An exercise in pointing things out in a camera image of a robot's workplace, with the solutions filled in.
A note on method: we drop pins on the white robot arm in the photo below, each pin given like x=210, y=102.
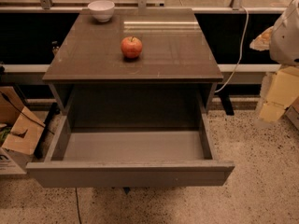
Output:
x=282, y=39

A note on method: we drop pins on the grey top drawer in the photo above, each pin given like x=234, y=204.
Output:
x=91, y=158

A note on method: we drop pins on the red apple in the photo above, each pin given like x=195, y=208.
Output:
x=131, y=47

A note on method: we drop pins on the grey drawer cabinet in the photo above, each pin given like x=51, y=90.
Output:
x=175, y=73

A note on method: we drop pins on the open cardboard box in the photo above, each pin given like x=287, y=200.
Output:
x=21, y=131

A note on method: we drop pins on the white bowl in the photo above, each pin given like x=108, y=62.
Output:
x=102, y=10

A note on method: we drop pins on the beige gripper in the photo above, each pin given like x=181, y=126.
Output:
x=286, y=39

